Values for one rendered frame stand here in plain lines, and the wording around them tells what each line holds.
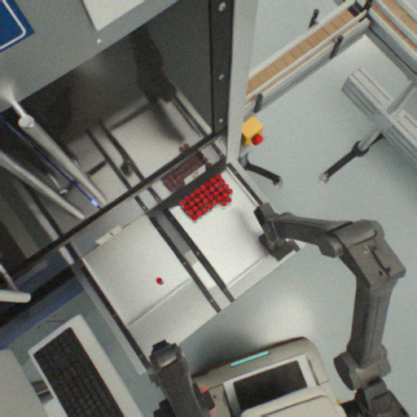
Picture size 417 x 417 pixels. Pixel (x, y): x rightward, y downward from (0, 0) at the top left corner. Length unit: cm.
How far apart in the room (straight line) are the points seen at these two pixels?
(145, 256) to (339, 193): 137
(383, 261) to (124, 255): 93
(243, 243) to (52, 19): 106
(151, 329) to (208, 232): 37
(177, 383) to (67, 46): 66
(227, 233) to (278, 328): 98
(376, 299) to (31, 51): 72
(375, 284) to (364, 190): 177
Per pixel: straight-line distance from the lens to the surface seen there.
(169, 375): 99
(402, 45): 187
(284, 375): 137
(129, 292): 154
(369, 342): 106
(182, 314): 151
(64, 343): 164
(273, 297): 241
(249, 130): 150
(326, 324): 245
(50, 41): 67
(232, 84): 110
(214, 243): 153
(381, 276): 88
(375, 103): 219
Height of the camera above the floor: 239
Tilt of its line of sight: 75 degrees down
